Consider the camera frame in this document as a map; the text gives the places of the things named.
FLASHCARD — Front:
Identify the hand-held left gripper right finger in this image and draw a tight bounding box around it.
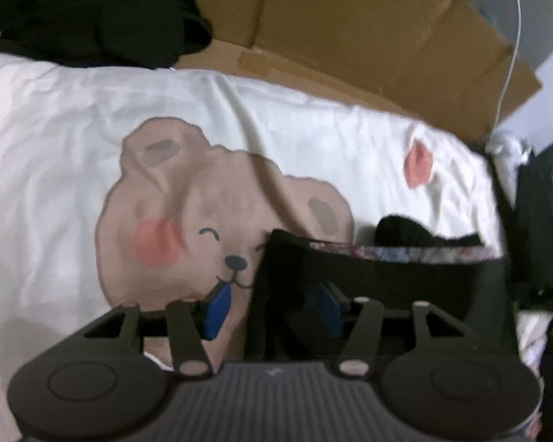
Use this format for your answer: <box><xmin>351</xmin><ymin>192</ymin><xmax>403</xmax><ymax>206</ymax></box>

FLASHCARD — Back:
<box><xmin>320</xmin><ymin>281</ymin><xmax>484</xmax><ymax>376</ymax></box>

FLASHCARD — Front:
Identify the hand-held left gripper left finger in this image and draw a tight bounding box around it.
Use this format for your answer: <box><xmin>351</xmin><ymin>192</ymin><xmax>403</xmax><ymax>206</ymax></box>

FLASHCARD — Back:
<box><xmin>80</xmin><ymin>283</ymin><xmax>236</xmax><ymax>377</ymax></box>

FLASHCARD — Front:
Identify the black garment floral lining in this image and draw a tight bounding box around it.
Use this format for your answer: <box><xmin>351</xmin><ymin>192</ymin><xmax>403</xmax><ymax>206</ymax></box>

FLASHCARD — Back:
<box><xmin>244</xmin><ymin>214</ymin><xmax>519</xmax><ymax>362</ymax></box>

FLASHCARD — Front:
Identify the black clothes pile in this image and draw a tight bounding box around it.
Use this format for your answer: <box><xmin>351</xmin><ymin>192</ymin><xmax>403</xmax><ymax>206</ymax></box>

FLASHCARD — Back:
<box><xmin>0</xmin><ymin>0</ymin><xmax>213</xmax><ymax>70</ymax></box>

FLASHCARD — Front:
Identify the bear print bedsheet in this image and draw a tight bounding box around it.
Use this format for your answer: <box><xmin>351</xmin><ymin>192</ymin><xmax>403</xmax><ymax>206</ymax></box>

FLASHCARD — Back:
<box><xmin>0</xmin><ymin>48</ymin><xmax>549</xmax><ymax>442</ymax></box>

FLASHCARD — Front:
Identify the folded black garment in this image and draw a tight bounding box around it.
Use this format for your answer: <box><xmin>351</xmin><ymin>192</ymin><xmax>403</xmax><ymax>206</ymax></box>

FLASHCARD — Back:
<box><xmin>488</xmin><ymin>147</ymin><xmax>553</xmax><ymax>305</ymax></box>

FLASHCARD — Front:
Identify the white cloth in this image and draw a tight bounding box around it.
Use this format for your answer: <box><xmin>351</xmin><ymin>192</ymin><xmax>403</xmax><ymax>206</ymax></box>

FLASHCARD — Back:
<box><xmin>486</xmin><ymin>131</ymin><xmax>533</xmax><ymax>203</ymax></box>

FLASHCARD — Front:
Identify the cardboard sheet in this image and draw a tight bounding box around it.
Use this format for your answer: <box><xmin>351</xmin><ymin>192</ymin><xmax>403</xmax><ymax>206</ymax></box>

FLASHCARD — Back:
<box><xmin>173</xmin><ymin>0</ymin><xmax>542</xmax><ymax>143</ymax></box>

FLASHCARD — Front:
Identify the white cable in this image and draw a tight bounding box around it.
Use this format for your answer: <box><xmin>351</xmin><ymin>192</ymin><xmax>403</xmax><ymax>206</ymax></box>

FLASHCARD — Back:
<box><xmin>491</xmin><ymin>0</ymin><xmax>522</xmax><ymax>141</ymax></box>

